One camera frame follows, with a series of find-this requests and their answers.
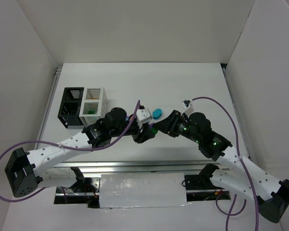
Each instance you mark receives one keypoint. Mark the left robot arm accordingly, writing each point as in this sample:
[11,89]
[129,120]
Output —
[26,171]

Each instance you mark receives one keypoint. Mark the black slotted container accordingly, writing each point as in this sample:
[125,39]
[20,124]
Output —
[70,105]

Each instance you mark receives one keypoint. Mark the teal oval lego brick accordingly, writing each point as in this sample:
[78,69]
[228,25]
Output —
[157,113]

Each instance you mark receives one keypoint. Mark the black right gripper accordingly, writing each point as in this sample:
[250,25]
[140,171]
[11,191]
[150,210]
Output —
[171,123]

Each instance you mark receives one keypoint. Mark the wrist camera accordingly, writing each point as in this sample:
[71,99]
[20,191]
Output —
[143,116]
[188,108]

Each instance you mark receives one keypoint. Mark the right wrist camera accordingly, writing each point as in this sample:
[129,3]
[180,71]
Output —
[188,108]

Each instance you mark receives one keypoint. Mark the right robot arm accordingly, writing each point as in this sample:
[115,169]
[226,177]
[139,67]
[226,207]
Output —
[250,181]

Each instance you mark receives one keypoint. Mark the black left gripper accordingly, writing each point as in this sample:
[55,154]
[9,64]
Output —
[139,134]

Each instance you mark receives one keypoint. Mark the white slotted container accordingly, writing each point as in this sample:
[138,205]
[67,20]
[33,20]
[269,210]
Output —
[94,99]

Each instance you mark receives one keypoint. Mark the green rounded lego brick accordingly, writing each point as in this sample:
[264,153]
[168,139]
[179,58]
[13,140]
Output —
[155,131]

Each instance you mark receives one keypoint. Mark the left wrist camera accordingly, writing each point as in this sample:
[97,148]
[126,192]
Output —
[143,116]

